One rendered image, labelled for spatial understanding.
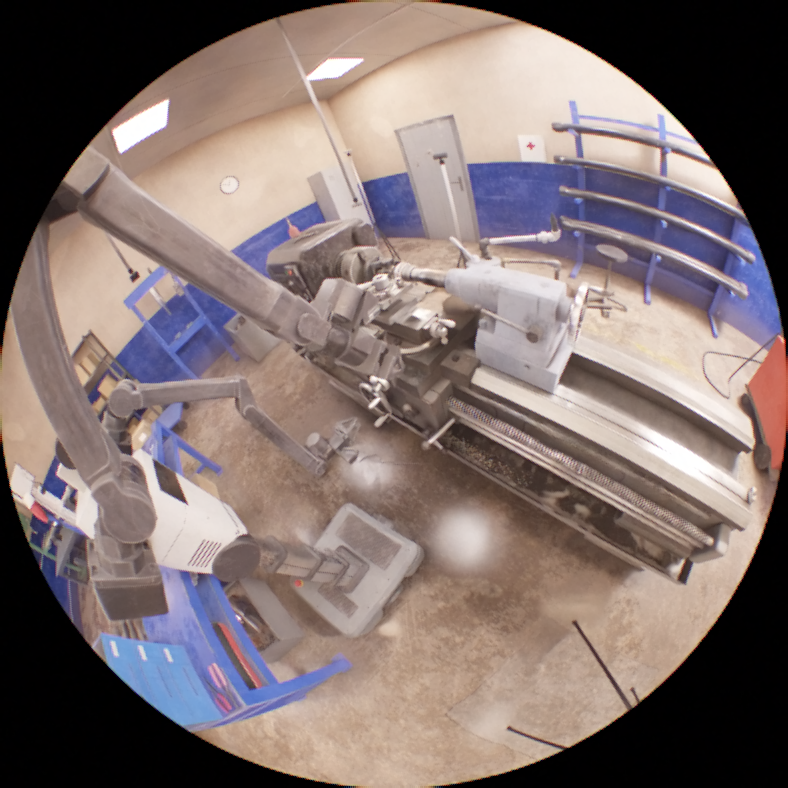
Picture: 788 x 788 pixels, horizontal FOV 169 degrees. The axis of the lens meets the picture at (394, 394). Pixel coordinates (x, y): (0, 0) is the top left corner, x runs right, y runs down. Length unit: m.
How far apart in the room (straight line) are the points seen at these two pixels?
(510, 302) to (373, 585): 1.37
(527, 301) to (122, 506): 1.02
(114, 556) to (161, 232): 0.40
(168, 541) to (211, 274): 0.51
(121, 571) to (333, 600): 1.23
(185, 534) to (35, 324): 0.47
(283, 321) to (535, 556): 1.59
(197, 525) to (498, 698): 1.65
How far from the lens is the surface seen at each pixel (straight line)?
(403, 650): 1.73
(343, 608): 1.52
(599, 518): 1.35
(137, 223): 0.34
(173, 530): 0.62
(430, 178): 4.74
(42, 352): 0.35
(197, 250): 0.34
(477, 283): 0.97
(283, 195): 5.11
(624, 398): 1.27
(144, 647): 1.33
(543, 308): 0.89
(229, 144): 5.14
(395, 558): 1.41
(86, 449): 0.36
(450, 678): 1.74
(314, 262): 1.52
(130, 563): 0.45
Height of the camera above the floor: 1.61
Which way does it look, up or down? 47 degrees down
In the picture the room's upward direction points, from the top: 25 degrees counter-clockwise
